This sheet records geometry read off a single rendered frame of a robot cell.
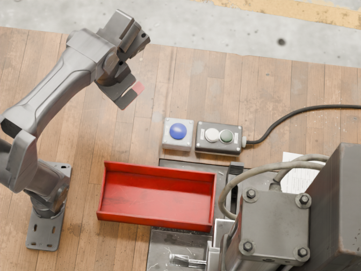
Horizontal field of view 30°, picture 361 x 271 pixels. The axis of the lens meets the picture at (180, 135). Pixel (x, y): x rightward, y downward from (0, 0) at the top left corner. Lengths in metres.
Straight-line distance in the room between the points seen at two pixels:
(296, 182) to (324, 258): 0.77
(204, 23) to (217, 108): 1.21
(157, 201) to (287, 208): 0.65
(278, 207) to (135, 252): 0.64
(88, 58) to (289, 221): 0.48
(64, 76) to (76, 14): 1.66
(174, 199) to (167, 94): 0.26
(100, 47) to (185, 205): 0.48
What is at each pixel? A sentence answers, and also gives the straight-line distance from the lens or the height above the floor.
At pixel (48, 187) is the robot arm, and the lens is 1.35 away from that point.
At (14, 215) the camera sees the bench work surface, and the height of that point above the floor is 0.90.
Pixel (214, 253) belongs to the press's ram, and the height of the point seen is 1.18.
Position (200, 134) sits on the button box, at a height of 0.93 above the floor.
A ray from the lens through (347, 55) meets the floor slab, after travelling 2.83.
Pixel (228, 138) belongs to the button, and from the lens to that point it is 1.54.
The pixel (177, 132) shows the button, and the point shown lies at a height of 0.94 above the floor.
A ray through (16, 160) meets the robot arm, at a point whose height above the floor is 1.33.
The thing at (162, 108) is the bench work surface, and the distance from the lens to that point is 1.60.
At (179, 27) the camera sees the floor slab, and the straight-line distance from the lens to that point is 2.77.
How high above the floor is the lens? 2.35
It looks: 67 degrees down
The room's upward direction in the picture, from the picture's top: 8 degrees clockwise
